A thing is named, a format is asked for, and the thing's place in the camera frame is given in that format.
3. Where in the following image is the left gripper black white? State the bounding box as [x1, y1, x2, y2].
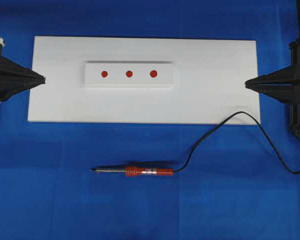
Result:
[0, 38, 45, 103]

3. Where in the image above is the black soldering iron cable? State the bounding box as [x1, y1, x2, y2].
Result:
[173, 111, 300, 174]

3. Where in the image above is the blue table mat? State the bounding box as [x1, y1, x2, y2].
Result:
[0, 0, 300, 240]

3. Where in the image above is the large white foam board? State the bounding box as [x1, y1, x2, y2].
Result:
[28, 36, 260, 125]

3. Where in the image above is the small white raised block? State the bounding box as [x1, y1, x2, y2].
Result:
[84, 61, 174, 88]

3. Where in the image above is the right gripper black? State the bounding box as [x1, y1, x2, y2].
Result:
[245, 37, 300, 140]

